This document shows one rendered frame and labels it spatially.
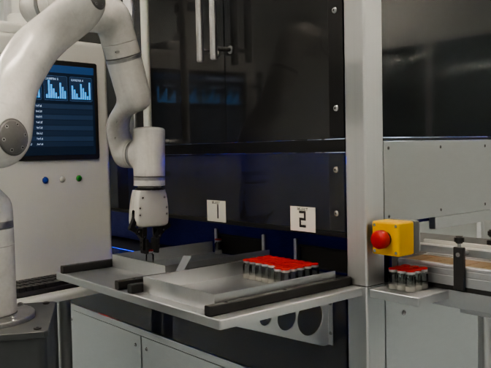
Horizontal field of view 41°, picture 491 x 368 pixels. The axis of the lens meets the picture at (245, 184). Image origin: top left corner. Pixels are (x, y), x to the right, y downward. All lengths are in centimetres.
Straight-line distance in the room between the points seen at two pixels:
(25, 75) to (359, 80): 70
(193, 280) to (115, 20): 65
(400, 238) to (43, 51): 84
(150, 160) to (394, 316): 72
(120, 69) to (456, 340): 109
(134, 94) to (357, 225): 65
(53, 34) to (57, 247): 85
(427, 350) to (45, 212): 118
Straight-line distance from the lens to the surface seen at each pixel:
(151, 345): 225
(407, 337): 165
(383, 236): 141
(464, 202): 180
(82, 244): 221
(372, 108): 149
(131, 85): 170
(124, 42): 169
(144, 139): 175
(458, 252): 147
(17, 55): 146
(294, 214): 163
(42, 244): 213
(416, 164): 162
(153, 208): 177
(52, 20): 151
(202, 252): 200
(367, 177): 147
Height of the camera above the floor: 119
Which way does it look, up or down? 3 degrees down
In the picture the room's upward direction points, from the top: 1 degrees counter-clockwise
